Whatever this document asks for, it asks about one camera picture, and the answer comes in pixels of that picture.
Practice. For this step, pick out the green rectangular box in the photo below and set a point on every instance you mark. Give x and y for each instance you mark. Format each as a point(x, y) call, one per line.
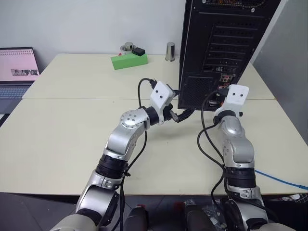
point(128, 62)

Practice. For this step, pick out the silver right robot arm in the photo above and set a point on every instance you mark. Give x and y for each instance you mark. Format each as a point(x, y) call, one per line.
point(240, 149)

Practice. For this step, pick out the open laptop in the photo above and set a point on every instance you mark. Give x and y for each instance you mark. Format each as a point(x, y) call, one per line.
point(14, 62)

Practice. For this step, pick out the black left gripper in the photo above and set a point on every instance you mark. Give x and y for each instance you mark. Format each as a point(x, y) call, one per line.
point(167, 115)

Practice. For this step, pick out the small black box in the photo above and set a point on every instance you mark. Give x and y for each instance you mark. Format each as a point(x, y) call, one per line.
point(139, 51)

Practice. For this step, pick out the silver metal cup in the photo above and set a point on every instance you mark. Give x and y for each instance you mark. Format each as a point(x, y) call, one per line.
point(170, 51)

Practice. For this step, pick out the roll of tape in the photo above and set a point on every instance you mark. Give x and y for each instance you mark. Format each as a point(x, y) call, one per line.
point(126, 48)

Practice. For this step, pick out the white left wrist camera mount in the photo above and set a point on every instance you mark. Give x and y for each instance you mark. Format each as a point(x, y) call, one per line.
point(160, 94)

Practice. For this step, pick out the black computer tower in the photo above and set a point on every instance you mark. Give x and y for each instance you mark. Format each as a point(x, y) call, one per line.
point(199, 48)

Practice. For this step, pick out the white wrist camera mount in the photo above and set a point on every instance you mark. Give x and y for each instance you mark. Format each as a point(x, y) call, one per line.
point(160, 94)
point(237, 95)

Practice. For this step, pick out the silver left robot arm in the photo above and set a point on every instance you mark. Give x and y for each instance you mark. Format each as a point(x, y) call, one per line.
point(125, 139)

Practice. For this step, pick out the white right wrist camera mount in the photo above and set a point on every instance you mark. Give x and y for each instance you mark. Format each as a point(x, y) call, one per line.
point(237, 95)

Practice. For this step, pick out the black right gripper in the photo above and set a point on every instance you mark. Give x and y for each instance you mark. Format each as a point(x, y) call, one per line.
point(221, 96)

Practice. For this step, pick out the dark rounded shape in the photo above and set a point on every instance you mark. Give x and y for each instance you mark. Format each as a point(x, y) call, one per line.
point(195, 217)
point(137, 217)

